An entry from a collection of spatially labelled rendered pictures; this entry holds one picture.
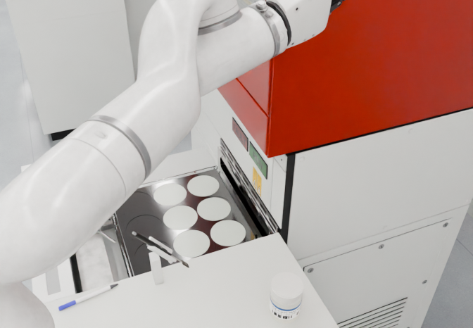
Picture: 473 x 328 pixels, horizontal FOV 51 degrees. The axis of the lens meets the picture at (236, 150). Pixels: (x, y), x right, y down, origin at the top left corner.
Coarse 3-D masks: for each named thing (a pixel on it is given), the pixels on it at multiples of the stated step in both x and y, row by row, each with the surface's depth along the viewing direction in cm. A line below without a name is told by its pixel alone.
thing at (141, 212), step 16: (192, 176) 160; (144, 192) 154; (224, 192) 154; (128, 208) 148; (144, 208) 148; (160, 208) 148; (128, 224) 143; (144, 224) 143; (160, 224) 143; (208, 224) 143; (128, 240) 138; (160, 240) 138; (144, 256) 134; (160, 256) 134; (176, 256) 134; (144, 272) 129
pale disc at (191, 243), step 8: (184, 232) 141; (192, 232) 141; (200, 232) 141; (176, 240) 138; (184, 240) 138; (192, 240) 138; (200, 240) 138; (208, 240) 138; (176, 248) 136; (184, 248) 136; (192, 248) 136; (200, 248) 136; (184, 256) 134; (192, 256) 134
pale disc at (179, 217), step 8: (176, 208) 148; (184, 208) 148; (192, 208) 148; (168, 216) 146; (176, 216) 146; (184, 216) 146; (192, 216) 146; (168, 224) 143; (176, 224) 143; (184, 224) 143; (192, 224) 143
